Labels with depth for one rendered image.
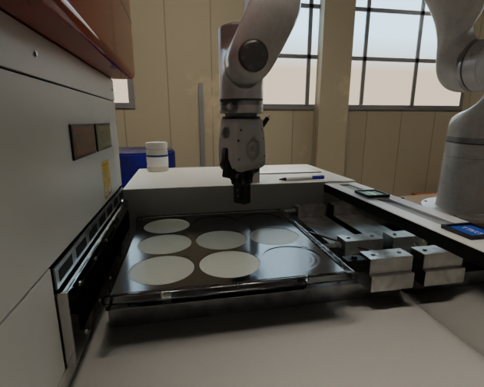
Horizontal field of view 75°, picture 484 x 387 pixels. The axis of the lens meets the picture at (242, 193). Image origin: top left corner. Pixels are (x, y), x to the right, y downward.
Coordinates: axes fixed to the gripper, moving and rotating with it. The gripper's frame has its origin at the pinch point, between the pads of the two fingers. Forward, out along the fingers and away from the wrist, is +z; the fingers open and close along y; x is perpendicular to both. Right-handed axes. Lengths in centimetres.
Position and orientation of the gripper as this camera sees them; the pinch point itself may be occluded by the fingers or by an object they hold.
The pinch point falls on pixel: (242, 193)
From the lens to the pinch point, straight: 65.0
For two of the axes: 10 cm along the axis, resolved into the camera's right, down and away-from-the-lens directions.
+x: -7.9, -1.3, 6.0
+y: 6.2, -1.8, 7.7
